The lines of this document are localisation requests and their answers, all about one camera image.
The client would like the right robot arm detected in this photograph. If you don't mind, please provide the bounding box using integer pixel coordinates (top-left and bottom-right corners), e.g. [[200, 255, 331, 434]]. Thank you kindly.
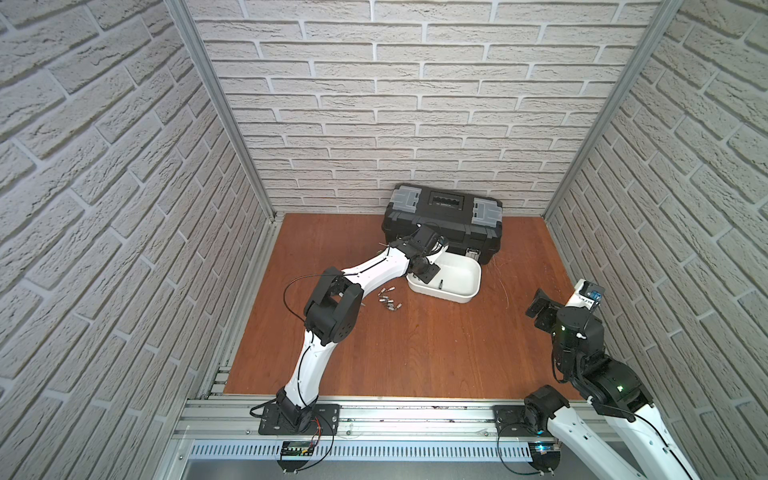
[[524, 280, 698, 479]]

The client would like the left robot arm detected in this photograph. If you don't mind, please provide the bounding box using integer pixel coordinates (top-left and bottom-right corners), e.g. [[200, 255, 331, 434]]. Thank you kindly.
[[276, 225, 449, 431]]

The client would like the white plastic storage box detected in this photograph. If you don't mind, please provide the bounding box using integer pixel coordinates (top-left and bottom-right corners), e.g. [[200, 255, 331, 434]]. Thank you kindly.
[[406, 253, 482, 304]]

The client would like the black plastic toolbox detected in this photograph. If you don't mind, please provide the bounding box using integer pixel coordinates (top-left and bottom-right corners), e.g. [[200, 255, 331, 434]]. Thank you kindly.
[[382, 183, 503, 265]]

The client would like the right controller board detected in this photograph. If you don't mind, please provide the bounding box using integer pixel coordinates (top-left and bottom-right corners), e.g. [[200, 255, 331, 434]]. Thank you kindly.
[[528, 443, 561, 474]]

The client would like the controller board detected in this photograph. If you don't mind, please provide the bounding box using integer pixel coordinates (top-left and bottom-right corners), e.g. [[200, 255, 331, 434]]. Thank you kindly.
[[528, 443, 561, 474], [279, 440, 317, 462]]

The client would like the left controller board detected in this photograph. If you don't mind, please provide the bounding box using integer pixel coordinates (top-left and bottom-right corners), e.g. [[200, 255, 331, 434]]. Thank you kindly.
[[279, 440, 317, 462]]

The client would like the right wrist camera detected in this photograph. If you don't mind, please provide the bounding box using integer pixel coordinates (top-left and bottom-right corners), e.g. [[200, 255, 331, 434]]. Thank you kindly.
[[565, 279, 605, 312]]

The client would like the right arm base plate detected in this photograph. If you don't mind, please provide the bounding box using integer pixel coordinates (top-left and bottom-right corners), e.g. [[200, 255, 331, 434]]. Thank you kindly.
[[492, 405, 555, 437]]

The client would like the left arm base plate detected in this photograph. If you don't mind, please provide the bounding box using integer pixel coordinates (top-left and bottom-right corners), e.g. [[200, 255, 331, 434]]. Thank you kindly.
[[258, 402, 341, 436]]

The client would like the aluminium front rail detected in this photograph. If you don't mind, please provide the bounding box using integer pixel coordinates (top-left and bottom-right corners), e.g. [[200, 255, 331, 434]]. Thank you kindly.
[[173, 395, 664, 445]]

